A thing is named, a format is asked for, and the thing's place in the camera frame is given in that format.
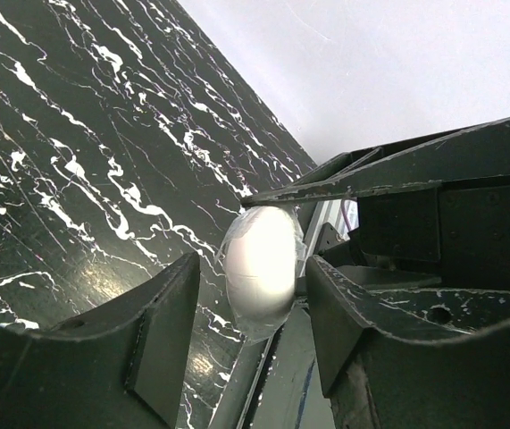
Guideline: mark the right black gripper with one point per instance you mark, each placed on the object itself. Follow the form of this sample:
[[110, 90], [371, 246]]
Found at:
[[458, 233]]

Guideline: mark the white oval charging case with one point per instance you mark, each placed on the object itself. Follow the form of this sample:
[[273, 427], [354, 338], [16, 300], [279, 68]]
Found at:
[[260, 255]]

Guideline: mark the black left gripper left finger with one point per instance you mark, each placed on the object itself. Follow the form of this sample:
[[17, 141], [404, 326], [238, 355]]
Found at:
[[119, 365]]

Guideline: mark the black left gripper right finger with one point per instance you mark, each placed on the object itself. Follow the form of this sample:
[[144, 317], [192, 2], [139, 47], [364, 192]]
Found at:
[[409, 358]]

